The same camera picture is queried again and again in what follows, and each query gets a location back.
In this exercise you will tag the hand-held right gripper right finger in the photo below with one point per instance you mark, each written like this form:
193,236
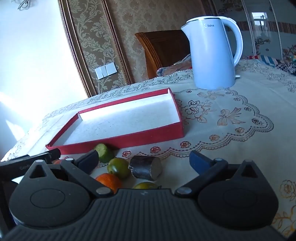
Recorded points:
198,162

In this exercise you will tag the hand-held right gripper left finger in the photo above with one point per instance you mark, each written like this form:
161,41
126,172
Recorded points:
89,162

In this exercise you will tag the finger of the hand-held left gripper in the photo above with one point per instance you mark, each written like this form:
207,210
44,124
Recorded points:
54,153

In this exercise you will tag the green cucumber piece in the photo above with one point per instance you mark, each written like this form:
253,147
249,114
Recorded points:
104,151

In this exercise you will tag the small tangerine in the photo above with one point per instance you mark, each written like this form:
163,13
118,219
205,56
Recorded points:
109,180

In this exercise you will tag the dark sugarcane piece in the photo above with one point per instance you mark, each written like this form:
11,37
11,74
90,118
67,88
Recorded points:
143,169

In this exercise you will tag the yellowish green tomato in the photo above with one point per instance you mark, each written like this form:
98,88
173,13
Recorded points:
145,185

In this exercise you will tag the red cardboard tray box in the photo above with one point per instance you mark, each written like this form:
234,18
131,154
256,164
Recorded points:
129,115

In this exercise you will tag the pink crumpled blanket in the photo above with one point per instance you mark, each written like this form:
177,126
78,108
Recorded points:
175,67

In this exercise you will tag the white electric kettle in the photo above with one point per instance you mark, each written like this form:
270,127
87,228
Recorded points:
208,58

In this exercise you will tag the wooden bed headboard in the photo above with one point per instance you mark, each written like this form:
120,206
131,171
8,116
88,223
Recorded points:
161,51

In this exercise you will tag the striped pillow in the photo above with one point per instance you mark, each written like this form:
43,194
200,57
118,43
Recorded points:
266,59

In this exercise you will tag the gold framed wallpaper panel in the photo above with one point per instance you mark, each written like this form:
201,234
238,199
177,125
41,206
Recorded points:
92,34

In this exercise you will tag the dark floral bedding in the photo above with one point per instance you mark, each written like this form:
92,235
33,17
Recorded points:
289,62

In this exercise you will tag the sliding door wardrobe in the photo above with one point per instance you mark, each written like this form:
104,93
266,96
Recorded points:
233,14

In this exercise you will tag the white wall light switch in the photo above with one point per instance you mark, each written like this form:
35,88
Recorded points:
105,70

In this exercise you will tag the metal wall fixture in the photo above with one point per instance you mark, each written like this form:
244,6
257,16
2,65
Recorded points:
22,3

